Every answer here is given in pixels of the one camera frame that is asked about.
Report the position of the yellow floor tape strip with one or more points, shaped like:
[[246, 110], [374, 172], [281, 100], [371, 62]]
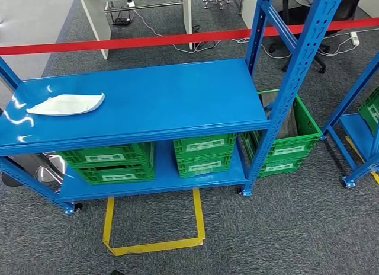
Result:
[[355, 149]]

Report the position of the black rack caster wheel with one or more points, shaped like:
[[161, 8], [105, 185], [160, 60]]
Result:
[[239, 190], [77, 206]]

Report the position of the blue metal shelf rack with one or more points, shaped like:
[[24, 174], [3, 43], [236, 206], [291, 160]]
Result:
[[148, 96]]

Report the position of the red barrier belt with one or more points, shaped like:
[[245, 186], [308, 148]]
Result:
[[118, 43]]

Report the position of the white plastic trim part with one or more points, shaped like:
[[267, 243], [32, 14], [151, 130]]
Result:
[[68, 104]]

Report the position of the chrome barrier stanchion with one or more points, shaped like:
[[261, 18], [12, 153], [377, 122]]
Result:
[[44, 173]]

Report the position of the small white power strip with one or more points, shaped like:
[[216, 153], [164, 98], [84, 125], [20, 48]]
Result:
[[130, 4]]

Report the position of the green plastic crate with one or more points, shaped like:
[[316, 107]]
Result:
[[204, 144], [118, 176], [307, 128], [370, 112], [281, 168], [204, 167], [103, 155]]

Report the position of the white office desk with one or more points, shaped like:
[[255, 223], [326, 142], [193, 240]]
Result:
[[94, 14], [250, 8]]

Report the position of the black office chair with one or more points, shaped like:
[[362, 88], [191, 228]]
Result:
[[349, 6]]

